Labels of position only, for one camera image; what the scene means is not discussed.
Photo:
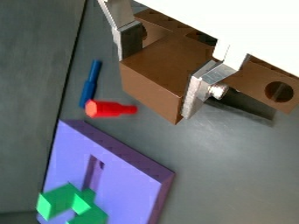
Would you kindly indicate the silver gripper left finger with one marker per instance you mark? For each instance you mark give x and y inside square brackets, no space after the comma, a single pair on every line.
[126,29]

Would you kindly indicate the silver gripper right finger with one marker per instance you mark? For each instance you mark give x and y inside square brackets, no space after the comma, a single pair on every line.
[205,79]

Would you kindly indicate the brown T-shaped block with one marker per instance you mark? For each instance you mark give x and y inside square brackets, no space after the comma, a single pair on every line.
[156,73]

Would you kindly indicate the blue peg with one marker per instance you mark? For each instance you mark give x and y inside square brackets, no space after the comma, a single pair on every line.
[89,84]

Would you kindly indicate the red peg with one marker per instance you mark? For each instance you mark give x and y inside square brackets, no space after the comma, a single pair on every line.
[108,109]

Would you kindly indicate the purple base block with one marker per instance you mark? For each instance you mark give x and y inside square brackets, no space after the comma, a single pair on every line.
[128,181]

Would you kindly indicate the green U-shaped block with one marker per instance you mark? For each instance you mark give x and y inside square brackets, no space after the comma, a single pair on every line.
[66,198]

